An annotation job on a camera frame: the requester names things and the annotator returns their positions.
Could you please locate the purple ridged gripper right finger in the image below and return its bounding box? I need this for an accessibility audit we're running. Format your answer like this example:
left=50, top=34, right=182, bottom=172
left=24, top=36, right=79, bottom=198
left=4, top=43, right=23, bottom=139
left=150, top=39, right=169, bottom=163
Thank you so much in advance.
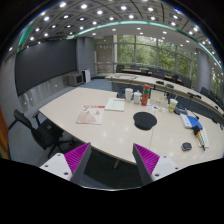
left=132, top=143, right=179, bottom=185

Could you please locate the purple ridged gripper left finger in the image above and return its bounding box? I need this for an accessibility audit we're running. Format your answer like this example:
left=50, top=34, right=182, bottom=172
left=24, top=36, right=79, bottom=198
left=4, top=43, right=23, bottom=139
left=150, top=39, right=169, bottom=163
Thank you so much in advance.
left=41, top=143, right=92, bottom=185

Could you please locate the dark grey computer mouse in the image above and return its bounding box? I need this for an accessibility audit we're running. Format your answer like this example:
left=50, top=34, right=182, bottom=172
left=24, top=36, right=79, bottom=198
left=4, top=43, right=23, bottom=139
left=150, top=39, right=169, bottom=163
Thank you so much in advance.
left=181, top=142, right=192, bottom=151

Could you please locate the black round mouse pad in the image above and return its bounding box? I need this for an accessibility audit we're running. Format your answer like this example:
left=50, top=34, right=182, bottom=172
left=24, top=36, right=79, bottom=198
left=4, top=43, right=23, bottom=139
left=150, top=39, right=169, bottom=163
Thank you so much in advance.
left=133, top=112, right=157, bottom=131

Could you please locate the black office chair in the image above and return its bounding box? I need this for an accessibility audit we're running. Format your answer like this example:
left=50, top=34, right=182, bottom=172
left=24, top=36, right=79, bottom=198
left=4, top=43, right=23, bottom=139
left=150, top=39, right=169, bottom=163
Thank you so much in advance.
left=13, top=109, right=76, bottom=158

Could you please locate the white keyboard device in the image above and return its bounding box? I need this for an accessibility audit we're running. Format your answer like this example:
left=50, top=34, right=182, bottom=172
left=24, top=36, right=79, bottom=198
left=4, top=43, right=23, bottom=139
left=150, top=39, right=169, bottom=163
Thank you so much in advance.
left=180, top=114, right=192, bottom=128

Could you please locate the black orange marker pack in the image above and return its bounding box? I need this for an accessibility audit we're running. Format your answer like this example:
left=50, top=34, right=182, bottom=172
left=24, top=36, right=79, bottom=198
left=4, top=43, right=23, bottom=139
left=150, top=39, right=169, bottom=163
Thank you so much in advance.
left=193, top=125, right=205, bottom=151

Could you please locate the blue folder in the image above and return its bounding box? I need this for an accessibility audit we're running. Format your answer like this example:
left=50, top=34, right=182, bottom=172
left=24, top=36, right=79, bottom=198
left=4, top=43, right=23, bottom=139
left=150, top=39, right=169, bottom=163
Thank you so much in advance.
left=185, top=116, right=203, bottom=130

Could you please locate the white green paper cup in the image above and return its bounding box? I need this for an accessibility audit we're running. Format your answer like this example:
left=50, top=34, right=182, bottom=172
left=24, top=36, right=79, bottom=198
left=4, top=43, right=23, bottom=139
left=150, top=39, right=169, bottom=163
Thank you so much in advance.
left=168, top=99, right=178, bottom=113

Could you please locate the white desk calendar stand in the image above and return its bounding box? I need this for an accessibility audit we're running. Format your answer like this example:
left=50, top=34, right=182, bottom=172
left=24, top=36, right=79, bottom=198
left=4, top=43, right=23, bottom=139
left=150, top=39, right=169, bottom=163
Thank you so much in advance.
left=150, top=90, right=168, bottom=107

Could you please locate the white lidded mug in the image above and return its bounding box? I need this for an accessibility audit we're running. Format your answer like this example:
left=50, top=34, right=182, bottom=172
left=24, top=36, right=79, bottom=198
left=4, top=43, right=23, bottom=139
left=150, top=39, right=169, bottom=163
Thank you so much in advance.
left=133, top=90, right=142, bottom=104

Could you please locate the white notebook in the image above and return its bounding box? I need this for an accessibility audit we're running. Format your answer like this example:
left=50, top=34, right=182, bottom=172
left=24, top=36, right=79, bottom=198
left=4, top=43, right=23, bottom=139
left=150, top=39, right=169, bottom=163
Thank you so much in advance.
left=105, top=98, right=125, bottom=111

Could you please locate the red thermos bottle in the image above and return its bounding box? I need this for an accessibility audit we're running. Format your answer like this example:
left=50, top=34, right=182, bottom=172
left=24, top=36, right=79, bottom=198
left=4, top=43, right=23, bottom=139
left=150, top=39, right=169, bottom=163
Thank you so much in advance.
left=141, top=84, right=150, bottom=106

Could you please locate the grey cabinet box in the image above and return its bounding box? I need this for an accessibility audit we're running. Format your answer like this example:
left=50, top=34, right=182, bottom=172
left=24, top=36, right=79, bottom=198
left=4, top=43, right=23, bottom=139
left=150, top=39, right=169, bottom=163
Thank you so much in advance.
left=68, top=73, right=83, bottom=87

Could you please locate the white air purifier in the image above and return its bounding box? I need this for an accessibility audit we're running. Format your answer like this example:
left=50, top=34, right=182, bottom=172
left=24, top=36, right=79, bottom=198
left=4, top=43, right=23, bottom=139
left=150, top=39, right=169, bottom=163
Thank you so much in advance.
left=82, top=69, right=91, bottom=83

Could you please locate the large dark wall screen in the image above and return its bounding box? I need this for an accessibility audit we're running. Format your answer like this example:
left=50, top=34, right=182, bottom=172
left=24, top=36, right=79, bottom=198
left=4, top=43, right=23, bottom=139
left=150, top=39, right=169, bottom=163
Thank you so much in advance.
left=15, top=40, right=77, bottom=96

